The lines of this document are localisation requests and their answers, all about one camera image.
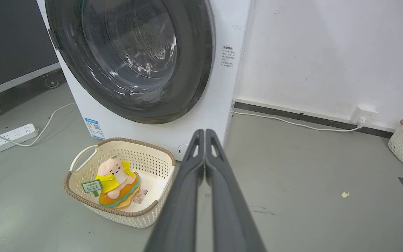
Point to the dark round washing machine door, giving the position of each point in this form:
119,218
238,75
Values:
135,59

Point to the dark rolling panel board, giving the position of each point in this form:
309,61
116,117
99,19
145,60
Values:
9,42

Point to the yellow paper scrap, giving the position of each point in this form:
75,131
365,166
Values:
345,194

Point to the blue energy label sticker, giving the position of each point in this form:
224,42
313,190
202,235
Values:
94,128

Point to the white power strip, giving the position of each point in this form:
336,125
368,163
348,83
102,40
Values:
4,139

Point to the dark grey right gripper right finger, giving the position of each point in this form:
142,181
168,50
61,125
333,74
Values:
227,206

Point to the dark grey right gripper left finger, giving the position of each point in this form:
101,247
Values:
178,203

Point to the pink plush doll yellow shirt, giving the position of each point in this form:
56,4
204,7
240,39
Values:
115,182

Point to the white washing machine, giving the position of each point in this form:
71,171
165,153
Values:
205,115

